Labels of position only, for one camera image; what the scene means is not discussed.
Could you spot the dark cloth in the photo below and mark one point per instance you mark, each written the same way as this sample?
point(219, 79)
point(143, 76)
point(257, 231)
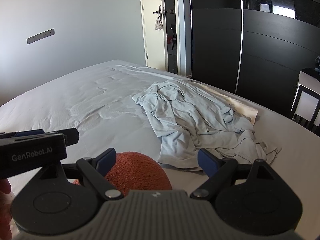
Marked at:
point(311, 73)

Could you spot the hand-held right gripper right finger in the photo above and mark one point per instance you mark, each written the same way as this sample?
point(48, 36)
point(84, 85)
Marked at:
point(208, 163)

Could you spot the light grey shirt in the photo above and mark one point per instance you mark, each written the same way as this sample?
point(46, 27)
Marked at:
point(195, 115)

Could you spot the small patterned hanging bag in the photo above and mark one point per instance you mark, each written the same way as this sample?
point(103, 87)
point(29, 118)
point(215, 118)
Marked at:
point(158, 24)

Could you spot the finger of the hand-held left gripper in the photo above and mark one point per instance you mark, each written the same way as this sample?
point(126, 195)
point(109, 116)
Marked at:
point(72, 136)
point(30, 133)

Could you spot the person's left hand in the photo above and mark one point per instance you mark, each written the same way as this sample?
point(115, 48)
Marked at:
point(3, 186)

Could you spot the white nightstand with black frame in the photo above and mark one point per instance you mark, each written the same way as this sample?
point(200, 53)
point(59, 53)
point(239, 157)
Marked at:
point(306, 102)

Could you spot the dark chair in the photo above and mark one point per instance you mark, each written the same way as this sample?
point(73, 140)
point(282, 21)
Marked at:
point(173, 38)

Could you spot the black wardrobe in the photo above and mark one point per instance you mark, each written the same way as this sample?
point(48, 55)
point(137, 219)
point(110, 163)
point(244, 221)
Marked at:
point(270, 55)

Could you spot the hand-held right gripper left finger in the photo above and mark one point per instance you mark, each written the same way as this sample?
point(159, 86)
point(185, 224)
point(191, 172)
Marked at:
point(106, 158)

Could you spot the white bed sheet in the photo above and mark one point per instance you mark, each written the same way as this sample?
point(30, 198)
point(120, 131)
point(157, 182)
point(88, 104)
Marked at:
point(75, 100)

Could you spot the cream door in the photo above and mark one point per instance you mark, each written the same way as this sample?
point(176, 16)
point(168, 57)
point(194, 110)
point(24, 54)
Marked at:
point(150, 45)

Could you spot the grey wall plate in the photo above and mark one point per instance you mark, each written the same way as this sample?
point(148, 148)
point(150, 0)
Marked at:
point(40, 36)

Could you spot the orange fuzzy cushion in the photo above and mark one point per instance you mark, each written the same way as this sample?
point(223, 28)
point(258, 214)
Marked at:
point(137, 172)

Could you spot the white door frame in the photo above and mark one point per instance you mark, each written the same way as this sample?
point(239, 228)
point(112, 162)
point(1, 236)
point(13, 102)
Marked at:
point(178, 35)

